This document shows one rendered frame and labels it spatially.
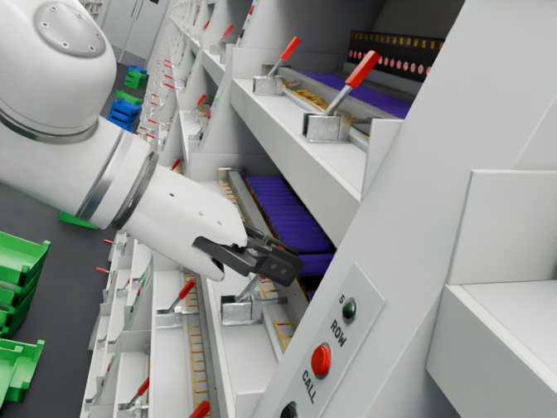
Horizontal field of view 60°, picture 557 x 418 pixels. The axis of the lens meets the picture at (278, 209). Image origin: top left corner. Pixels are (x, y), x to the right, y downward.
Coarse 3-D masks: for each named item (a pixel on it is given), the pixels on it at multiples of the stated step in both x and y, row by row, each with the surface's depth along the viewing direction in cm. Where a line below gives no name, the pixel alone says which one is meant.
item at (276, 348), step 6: (222, 192) 82; (252, 276) 56; (258, 288) 53; (264, 306) 50; (264, 312) 49; (264, 318) 48; (264, 324) 48; (270, 324) 47; (270, 330) 46; (270, 336) 46; (270, 342) 45; (276, 342) 45; (276, 348) 44; (276, 354) 43; (282, 354) 43; (276, 360) 43
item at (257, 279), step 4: (256, 276) 48; (260, 276) 47; (252, 280) 48; (256, 280) 47; (260, 280) 47; (248, 284) 48; (252, 284) 48; (256, 284) 47; (248, 288) 48; (252, 288) 47; (244, 292) 48; (248, 292) 48; (240, 296) 48; (244, 296) 48; (240, 300) 48; (244, 300) 48; (248, 300) 49
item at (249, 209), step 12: (228, 180) 88; (240, 180) 83; (240, 192) 77; (240, 204) 75; (252, 204) 73; (252, 216) 68; (264, 228) 65; (276, 288) 54; (288, 288) 51; (300, 288) 51; (288, 300) 49; (300, 300) 48; (288, 312) 49; (300, 312) 47; (276, 324) 47; (288, 324) 47; (288, 336) 45
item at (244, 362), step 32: (192, 160) 87; (224, 160) 88; (256, 160) 90; (224, 288) 54; (288, 320) 49; (224, 352) 44; (256, 352) 44; (224, 384) 40; (256, 384) 40; (224, 416) 40
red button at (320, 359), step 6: (318, 348) 27; (324, 348) 26; (312, 354) 27; (318, 354) 26; (324, 354) 26; (312, 360) 27; (318, 360) 26; (324, 360) 26; (312, 366) 27; (318, 366) 26; (324, 366) 26; (318, 372) 26; (324, 372) 26
